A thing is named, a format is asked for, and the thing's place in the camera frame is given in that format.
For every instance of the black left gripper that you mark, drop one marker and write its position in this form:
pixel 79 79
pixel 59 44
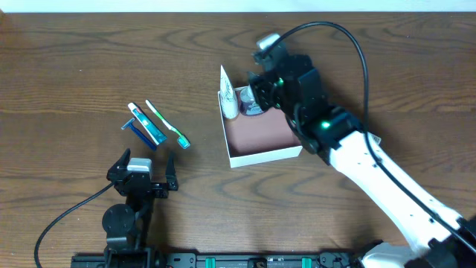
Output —
pixel 155 187

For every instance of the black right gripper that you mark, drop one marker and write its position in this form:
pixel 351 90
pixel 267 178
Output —
pixel 261 91

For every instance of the small toothpaste tube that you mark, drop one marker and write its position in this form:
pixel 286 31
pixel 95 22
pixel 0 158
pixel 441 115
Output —
pixel 155 134

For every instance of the clear blue sanitizer bottle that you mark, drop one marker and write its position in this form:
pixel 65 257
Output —
pixel 248 105

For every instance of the white floral lotion tube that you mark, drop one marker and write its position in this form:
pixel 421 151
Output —
pixel 227 96

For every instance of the green white soap packet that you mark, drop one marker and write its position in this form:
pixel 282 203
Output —
pixel 376 139

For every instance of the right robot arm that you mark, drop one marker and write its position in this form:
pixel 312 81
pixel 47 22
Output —
pixel 437 235

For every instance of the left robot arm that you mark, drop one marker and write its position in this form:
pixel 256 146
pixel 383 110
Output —
pixel 127 224

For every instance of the blue disposable razor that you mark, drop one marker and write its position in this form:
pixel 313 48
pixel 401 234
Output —
pixel 130 125

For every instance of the green white toothbrush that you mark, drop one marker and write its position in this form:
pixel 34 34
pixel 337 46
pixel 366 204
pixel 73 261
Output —
pixel 182 140

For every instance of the white cardboard box pink inside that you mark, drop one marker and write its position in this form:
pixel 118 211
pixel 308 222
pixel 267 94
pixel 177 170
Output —
pixel 259 139

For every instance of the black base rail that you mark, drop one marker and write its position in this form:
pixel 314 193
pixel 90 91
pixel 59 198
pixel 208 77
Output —
pixel 223 260

